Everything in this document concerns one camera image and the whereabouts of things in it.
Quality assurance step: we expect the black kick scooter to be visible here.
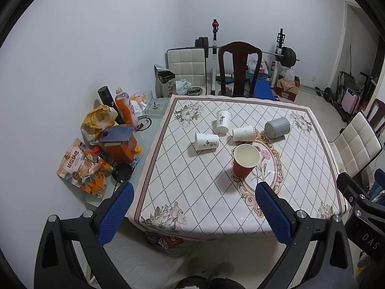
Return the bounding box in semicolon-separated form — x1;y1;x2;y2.
315;72;379;118

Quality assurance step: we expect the dark tall tea box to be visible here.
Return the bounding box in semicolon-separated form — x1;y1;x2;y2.
154;65;176;98

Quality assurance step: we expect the grey fuzzy slipper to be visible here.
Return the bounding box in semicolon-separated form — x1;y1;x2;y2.
207;262;238;285

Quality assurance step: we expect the red patterned box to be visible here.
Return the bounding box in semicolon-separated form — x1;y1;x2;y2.
146;232;185;250

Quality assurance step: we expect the white squat rack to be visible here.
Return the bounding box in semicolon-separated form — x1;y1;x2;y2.
209;19;286;97

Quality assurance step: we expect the black bottle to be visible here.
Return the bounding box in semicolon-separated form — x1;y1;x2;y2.
97;86;125;125

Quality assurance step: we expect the floral diamond pattern tablecloth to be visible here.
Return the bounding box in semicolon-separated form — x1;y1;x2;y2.
128;95;349;241

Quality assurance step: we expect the red paper cup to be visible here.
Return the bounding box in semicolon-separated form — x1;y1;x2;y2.
231;144;261;178

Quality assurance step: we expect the blue weight bench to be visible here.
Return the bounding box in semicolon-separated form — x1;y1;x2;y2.
247;80;276;101

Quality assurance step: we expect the white orange plastic bag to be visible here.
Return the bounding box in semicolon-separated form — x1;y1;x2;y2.
129;90;148;116

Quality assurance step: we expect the black folded stroller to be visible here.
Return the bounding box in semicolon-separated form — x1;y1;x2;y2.
338;71;357;101

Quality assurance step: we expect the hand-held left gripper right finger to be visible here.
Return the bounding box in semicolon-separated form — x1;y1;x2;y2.
247;182;354;289

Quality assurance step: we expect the orange box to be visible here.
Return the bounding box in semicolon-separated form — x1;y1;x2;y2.
102;134;139;163

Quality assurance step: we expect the cardboard box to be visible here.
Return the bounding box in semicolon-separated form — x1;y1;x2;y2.
277;75;300;101

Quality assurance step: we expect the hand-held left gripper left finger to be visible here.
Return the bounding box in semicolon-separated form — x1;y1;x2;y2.
34;182;135;289

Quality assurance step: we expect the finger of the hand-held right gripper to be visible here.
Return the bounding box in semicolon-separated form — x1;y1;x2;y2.
336;172;372;201

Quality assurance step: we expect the white padded chair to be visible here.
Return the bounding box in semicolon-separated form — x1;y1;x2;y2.
166;48;208;95
329;111;383;181

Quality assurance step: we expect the colourful snack packet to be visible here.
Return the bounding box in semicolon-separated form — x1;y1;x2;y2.
57;138;113;199

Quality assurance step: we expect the black barbell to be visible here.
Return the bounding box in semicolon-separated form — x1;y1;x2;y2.
186;37;300;67

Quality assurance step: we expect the white paper cup black print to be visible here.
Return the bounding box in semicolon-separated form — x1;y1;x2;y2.
216;110;233;134
194;132;219;152

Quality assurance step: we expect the glass ashtray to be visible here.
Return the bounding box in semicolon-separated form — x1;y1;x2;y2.
141;98;170;118

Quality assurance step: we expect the white green plastic bag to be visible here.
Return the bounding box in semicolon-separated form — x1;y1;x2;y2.
175;79;192;95

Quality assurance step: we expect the blue cloth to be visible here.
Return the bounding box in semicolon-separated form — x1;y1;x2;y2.
370;169;385;202

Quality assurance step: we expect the dark fuzzy slipper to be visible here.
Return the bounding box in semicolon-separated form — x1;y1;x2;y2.
176;275;211;289

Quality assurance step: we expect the grey plastic cup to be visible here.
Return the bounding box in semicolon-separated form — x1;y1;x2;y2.
264;117;291;139

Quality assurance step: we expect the orange drink bottle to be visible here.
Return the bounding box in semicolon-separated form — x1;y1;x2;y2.
115;87;134;127

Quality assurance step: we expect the black round lid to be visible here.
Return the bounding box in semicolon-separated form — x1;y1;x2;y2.
112;163;133;183

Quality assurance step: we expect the yellow plastic bag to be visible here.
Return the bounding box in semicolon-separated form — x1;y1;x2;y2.
80;105;118;145

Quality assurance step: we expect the dark wooden chair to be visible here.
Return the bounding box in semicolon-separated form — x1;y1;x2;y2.
368;98;385;127
218;41;263;98

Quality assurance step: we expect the red and white plastic bag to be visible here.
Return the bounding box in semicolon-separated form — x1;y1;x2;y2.
247;53;268;74

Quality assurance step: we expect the plain white paper cup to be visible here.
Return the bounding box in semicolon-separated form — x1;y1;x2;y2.
231;125;256;143

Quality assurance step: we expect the pink suitcase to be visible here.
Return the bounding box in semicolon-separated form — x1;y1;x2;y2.
342;89;361;112

